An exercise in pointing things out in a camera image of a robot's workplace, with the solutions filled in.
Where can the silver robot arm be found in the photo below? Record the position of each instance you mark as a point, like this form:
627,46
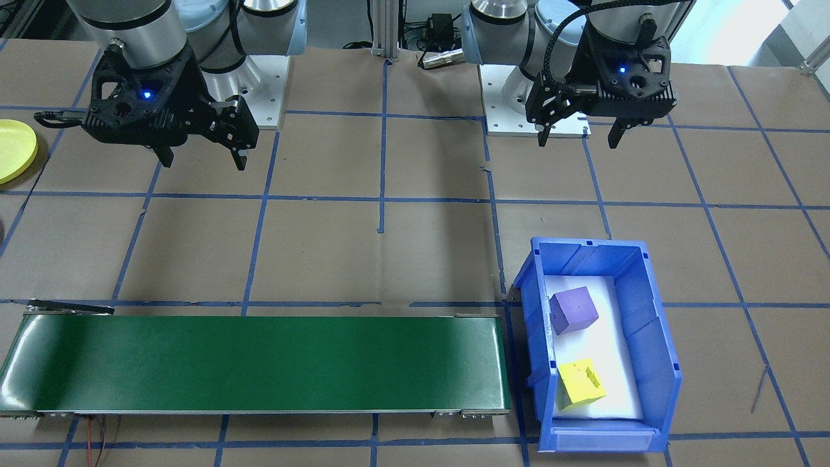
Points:
130,26
499,32

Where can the purple foam block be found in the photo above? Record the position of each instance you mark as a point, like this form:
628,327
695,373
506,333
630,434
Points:
574,311

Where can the yellow plastic plate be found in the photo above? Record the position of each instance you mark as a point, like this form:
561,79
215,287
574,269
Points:
13,152

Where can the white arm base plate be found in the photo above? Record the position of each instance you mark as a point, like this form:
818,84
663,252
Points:
266,91
512,122

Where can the yellow foam block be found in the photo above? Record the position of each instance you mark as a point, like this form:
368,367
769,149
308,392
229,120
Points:
580,383

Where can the black power supply box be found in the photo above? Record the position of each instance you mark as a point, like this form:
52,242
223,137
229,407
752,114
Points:
441,26

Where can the blue plastic storage bin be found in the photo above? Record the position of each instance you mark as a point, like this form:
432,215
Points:
655,350

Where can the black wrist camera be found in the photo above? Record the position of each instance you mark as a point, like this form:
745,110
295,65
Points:
130,113
639,87

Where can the green conveyor belt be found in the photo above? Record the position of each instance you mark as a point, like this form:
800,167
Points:
259,363

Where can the silver cylindrical plug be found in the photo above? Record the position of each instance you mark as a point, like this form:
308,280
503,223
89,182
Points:
441,58

